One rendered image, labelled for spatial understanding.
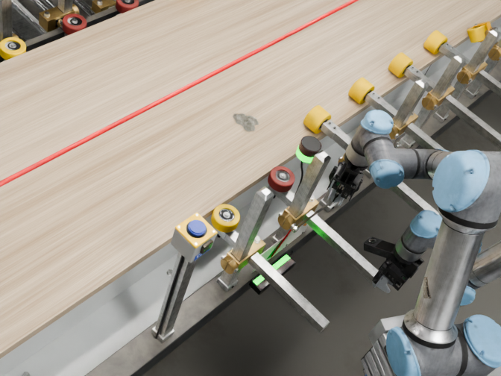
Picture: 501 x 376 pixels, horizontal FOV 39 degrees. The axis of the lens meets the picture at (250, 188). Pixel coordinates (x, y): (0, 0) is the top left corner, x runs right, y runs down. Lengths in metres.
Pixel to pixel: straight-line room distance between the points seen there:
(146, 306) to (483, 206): 1.13
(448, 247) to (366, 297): 1.73
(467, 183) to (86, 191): 1.09
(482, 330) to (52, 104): 1.37
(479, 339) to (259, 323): 1.44
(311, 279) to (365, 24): 1.10
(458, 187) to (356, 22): 1.60
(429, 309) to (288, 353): 1.44
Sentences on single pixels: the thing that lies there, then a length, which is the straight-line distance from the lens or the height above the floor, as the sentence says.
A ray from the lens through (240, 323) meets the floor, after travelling 2.89.
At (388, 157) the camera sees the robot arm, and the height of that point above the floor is 1.34.
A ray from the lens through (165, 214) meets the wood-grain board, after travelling 1.98.
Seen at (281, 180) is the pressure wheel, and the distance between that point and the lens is 2.15.
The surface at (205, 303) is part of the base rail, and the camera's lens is 2.08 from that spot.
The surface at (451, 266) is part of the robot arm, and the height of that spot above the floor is 1.44.
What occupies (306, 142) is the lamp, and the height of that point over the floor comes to 1.14.
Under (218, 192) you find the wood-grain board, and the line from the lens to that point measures 2.06.
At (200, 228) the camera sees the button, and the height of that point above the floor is 1.23.
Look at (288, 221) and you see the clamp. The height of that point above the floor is 0.87.
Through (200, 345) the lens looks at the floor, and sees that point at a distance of 2.81.
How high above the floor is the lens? 2.49
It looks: 49 degrees down
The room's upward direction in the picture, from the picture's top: 22 degrees clockwise
